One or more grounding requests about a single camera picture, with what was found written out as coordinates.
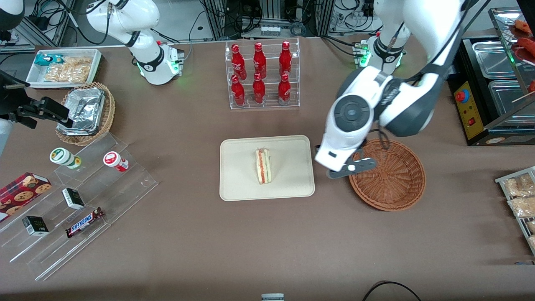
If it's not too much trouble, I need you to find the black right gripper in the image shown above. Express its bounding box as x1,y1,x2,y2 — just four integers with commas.
8,97,70,128

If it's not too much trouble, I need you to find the triangle sandwich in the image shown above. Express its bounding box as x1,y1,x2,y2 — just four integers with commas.
255,148,273,185

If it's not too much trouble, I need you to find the round brown wicker basket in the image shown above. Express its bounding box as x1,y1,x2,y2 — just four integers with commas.
348,139,426,212

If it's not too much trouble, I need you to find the white snack tray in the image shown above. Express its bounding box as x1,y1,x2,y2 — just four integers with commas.
26,48,103,89

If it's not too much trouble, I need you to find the light wicker basket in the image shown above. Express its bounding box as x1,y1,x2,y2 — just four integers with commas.
56,82,116,146

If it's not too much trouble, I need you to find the cream rectangular tray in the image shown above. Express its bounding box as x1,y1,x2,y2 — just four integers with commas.
219,135,316,202

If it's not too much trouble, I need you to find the stack of foil containers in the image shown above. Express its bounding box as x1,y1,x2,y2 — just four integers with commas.
63,87,106,136

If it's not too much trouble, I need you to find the clear bag of chips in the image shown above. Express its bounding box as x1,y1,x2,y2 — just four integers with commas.
44,65,90,83
63,56,92,70

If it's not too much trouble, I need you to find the white cup with green lid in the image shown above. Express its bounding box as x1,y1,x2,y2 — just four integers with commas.
49,147,82,170

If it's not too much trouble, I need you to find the teal snack packet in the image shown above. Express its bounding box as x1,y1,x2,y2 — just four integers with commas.
34,54,63,66

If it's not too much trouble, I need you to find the white cup with red lid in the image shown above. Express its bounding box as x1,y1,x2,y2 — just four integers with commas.
103,151,129,172

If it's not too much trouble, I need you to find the small black box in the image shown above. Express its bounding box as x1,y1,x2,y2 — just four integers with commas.
62,188,86,210
22,216,50,237

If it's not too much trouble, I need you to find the red cookie box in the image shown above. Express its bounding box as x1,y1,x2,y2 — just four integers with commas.
0,172,52,222

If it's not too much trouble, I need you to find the clear acrylic stepped display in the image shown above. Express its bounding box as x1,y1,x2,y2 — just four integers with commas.
0,133,159,281

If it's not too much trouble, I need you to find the red cola bottle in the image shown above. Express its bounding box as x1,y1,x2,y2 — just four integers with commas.
253,42,267,79
279,41,293,77
278,73,291,104
231,74,246,106
231,44,247,81
252,73,266,104

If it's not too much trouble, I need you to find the black yellow hot food machine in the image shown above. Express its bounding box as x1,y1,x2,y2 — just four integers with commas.
448,6,535,147

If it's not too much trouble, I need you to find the clear acrylic bottle rack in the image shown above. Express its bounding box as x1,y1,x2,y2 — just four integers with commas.
225,37,301,110

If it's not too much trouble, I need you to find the Snickers chocolate bar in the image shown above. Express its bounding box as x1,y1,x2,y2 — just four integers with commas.
65,207,105,239

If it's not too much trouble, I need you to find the grey snack rack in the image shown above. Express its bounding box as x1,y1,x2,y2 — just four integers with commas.
495,166,535,255

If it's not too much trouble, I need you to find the steel food pan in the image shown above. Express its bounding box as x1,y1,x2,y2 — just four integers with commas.
472,41,519,80
488,79,535,126

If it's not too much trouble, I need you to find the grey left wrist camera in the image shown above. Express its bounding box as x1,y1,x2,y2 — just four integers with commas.
326,161,363,180

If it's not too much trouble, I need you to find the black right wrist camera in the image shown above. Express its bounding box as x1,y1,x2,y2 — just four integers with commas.
0,70,31,103

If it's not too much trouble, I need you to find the black floor cable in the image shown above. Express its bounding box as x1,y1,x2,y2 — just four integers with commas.
362,281,423,301

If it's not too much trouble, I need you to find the metal equipment frame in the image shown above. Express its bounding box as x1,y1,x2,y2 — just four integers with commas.
201,0,337,40

